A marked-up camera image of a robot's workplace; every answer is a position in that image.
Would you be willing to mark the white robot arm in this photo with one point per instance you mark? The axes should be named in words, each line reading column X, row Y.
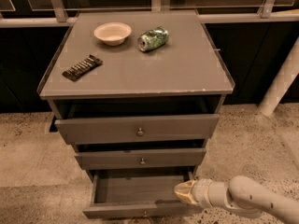
column 241, row 196

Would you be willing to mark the grey middle drawer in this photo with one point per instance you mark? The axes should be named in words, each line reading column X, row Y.
column 146, row 158

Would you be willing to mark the white paper bowl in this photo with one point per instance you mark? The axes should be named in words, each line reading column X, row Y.
column 112, row 33

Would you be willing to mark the metal window railing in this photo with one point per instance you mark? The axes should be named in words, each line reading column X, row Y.
column 40, row 13

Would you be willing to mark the grey top drawer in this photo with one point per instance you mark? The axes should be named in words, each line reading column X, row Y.
column 137, row 129

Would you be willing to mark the grey bottom drawer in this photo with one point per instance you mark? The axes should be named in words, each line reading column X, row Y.
column 147, row 192

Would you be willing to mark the grey drawer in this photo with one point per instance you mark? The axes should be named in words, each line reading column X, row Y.
column 137, row 129
column 146, row 158
column 147, row 192

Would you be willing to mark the green crushed soda can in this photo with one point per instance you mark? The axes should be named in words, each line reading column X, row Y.
column 152, row 39

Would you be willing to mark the white diagonal pole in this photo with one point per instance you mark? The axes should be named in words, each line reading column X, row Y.
column 286, row 75

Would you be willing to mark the grey wooden drawer cabinet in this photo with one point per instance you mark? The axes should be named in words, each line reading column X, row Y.
column 185, row 76

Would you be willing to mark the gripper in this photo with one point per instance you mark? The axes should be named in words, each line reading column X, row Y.
column 202, row 192

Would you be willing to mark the dark snack bar wrapper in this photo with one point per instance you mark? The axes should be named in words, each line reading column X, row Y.
column 82, row 68

